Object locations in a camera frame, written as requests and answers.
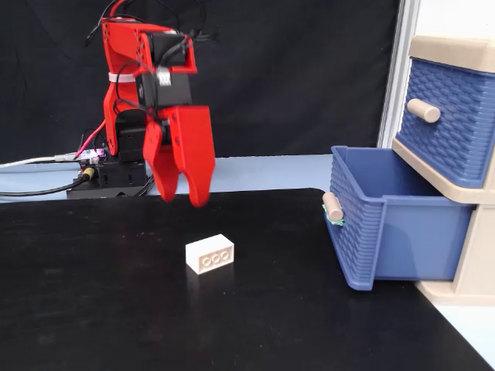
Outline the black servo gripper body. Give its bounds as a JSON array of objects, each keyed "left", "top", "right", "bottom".
[{"left": 137, "top": 71, "right": 193, "bottom": 111}]

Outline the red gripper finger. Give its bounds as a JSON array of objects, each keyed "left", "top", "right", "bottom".
[
  {"left": 158, "top": 104, "right": 217, "bottom": 209},
  {"left": 142, "top": 119, "right": 180, "bottom": 204}
]

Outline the white toy brick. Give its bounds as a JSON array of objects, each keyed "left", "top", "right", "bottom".
[{"left": 185, "top": 233, "right": 235, "bottom": 276}]

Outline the blue drawer with banded handle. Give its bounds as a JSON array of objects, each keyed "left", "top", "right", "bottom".
[{"left": 322, "top": 145, "right": 477, "bottom": 291}]

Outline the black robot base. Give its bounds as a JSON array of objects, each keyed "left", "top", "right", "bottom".
[{"left": 67, "top": 153, "right": 155, "bottom": 200}]

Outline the pink controller board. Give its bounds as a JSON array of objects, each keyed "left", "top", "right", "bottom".
[{"left": 76, "top": 148, "right": 108, "bottom": 165}]

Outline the black backdrop cloth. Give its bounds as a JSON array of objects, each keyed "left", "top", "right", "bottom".
[{"left": 0, "top": 0, "right": 404, "bottom": 165}]

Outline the black table mat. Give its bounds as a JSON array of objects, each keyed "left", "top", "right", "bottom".
[{"left": 0, "top": 188, "right": 494, "bottom": 371}]

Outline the green rubber band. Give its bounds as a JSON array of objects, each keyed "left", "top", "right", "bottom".
[{"left": 321, "top": 203, "right": 345, "bottom": 228}]

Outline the black base wire bundle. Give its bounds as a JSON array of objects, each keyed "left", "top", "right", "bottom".
[{"left": 131, "top": 174, "right": 156, "bottom": 198}]

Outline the red wire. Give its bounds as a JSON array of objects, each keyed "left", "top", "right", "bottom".
[{"left": 74, "top": 118, "right": 108, "bottom": 160}]

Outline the black power cable yellow plug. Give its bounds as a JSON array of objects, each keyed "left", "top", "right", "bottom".
[{"left": 0, "top": 166, "right": 97, "bottom": 198}]

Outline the white USB cable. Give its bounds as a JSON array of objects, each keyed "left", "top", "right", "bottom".
[{"left": 0, "top": 153, "right": 84, "bottom": 169}]

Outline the white aluminium post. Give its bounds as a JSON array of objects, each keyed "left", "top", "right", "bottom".
[{"left": 376, "top": 0, "right": 422, "bottom": 150}]

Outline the blue drawer with plain handle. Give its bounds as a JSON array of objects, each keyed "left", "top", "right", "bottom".
[{"left": 394, "top": 57, "right": 495, "bottom": 189}]

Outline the beige drawer cabinet frame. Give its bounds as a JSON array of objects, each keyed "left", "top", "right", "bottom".
[{"left": 391, "top": 34, "right": 495, "bottom": 308}]

